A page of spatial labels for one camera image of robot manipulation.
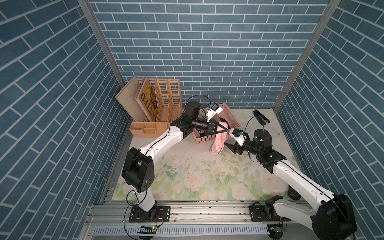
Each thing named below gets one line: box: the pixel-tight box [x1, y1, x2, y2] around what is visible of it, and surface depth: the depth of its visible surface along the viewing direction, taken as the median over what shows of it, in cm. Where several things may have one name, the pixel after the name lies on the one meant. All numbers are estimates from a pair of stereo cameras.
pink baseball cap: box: [210, 122, 229, 155], surface depth 73 cm
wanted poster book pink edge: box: [134, 76, 158, 123], surface depth 101 cm
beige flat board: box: [115, 76, 146, 122], surface depth 95 cm
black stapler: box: [252, 109, 270, 126], surface depth 117 cm
